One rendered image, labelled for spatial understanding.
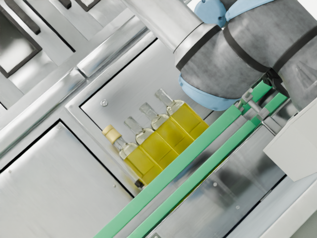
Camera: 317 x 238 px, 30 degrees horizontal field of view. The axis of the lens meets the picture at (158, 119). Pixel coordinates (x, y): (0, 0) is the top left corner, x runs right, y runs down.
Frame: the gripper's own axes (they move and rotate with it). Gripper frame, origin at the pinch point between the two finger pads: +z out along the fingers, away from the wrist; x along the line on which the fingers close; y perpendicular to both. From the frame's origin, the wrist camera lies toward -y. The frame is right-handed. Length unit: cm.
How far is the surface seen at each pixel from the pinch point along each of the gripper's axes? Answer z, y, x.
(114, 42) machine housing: -53, -31, -17
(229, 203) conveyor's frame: 3.8, -2.8, -32.7
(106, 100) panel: -41, -31, -31
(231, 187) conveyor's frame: 1.6, -2.7, -29.7
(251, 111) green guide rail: -8.6, -14.0, -8.5
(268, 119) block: -3.9, -2.4, -11.1
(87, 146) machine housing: -35, -33, -44
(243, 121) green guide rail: -7.8, -4.6, -15.1
